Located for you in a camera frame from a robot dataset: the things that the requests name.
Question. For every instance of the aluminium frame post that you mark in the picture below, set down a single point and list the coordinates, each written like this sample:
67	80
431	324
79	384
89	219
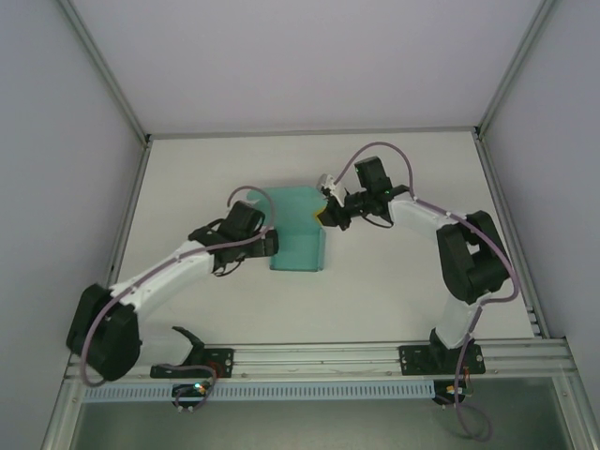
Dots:
105	75
515	65

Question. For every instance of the aluminium frame beam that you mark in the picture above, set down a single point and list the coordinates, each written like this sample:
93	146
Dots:
579	417
58	422

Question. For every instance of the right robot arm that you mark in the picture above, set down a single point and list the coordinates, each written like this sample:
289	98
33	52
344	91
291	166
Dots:
469	262

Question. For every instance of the teal corrugated paper box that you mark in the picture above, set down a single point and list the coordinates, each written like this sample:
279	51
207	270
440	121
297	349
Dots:
290	211

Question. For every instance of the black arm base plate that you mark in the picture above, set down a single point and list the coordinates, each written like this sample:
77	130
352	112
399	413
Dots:
220	363
412	361

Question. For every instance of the wide aluminium extrusion beam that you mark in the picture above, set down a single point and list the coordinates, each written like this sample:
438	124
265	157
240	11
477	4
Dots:
309	358

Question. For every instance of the black controller board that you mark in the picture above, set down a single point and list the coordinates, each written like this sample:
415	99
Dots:
450	398
187	394

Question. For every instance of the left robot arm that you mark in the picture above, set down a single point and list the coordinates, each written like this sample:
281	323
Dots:
169	276

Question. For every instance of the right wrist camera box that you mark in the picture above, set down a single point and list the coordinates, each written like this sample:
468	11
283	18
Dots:
328	185

